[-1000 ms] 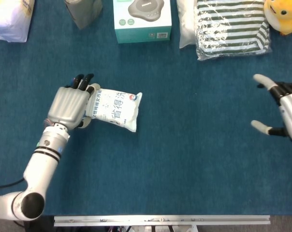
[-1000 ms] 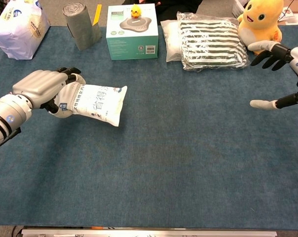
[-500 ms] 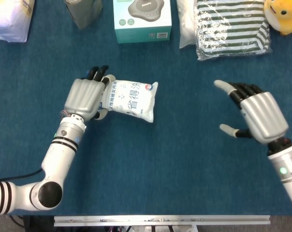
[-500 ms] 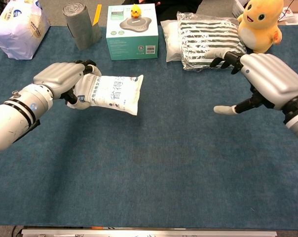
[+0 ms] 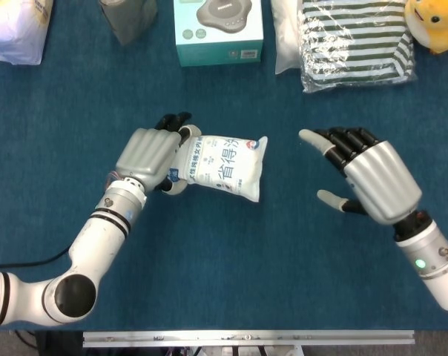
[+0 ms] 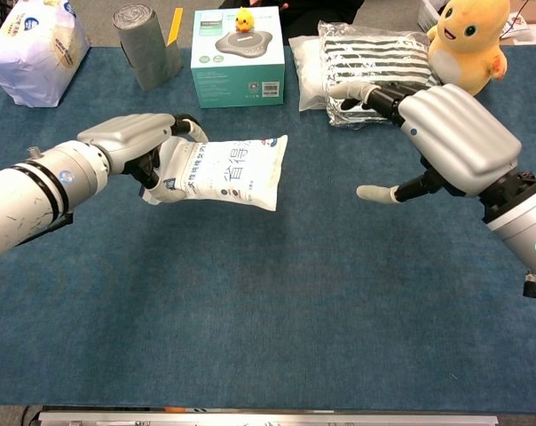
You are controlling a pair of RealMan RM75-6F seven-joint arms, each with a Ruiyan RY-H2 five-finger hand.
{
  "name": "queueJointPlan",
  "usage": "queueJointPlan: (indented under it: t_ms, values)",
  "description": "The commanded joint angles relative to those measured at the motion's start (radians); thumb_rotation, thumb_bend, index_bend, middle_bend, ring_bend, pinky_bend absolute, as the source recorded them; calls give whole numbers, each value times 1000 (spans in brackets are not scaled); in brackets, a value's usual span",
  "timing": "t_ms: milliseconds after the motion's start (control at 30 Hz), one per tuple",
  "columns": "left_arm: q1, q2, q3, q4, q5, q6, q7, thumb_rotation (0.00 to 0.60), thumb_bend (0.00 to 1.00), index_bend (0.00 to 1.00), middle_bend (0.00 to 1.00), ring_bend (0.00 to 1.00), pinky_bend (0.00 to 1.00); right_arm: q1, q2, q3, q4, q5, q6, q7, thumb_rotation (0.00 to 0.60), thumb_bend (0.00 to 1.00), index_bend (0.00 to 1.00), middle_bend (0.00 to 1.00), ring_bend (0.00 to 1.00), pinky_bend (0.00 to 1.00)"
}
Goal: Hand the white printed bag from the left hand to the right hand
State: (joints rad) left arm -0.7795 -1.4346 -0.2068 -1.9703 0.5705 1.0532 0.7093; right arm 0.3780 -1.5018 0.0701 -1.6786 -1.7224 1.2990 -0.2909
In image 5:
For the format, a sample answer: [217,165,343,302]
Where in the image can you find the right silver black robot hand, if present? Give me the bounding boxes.
[298,127,422,225]

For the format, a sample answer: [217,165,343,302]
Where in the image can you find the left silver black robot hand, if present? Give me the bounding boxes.
[114,111,202,196]

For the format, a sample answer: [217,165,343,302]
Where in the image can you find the striped cloth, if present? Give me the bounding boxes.
[300,0,419,93]

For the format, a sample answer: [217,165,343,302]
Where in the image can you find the teal white product box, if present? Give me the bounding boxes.
[173,0,265,68]

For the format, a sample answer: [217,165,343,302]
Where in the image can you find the grey rolled bag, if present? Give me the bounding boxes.
[99,0,159,47]

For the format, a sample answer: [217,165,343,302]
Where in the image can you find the blue felt table cloth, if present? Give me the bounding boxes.
[0,0,448,332]

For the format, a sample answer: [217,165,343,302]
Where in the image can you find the yellow plush toy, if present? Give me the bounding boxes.
[404,0,448,56]

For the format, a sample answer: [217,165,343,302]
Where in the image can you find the white translucent pillow pack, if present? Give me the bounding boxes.
[270,0,306,75]

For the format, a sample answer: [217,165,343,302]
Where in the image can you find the white purple tissue pack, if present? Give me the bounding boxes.
[0,0,55,67]

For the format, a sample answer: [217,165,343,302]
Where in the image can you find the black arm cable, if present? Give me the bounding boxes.
[0,246,71,271]

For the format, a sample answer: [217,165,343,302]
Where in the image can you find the aluminium rail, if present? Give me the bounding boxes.
[82,329,415,349]

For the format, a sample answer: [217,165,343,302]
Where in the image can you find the black floor cables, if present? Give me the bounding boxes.
[14,329,40,350]

